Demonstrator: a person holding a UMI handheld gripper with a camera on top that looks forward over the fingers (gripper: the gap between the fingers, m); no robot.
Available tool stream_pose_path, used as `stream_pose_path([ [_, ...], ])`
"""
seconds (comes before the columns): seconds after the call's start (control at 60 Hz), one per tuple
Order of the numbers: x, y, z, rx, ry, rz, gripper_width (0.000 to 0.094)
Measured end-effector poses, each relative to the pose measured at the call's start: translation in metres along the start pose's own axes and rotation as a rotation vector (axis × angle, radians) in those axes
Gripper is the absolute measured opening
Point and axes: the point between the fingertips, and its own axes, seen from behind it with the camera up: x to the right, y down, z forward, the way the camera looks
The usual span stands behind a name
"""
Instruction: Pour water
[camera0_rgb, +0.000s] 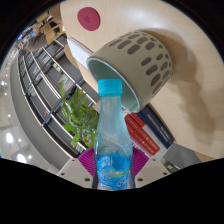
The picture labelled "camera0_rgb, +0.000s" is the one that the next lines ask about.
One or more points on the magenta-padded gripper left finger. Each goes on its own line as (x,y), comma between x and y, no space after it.
(71,170)

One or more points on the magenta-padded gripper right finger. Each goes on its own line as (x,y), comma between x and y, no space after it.
(153,169)

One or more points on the clear blue-capped drink bottle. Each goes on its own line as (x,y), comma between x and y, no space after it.
(111,160)

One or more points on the red book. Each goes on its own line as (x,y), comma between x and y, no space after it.
(146,135)
(138,136)

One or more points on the dark blue book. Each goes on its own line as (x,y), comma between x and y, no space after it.
(158,128)

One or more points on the green potted plant white pot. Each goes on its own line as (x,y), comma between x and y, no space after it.
(81,116)

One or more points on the group of ceiling lights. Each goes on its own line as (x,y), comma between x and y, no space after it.
(9,137)

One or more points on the grey bookshelf unit with books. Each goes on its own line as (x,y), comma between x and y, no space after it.
(46,83)

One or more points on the grey patterned ceramic cup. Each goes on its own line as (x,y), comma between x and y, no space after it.
(143,63)

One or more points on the person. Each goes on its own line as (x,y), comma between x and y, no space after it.
(35,41)

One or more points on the flat round red coaster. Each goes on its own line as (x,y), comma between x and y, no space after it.
(88,19)

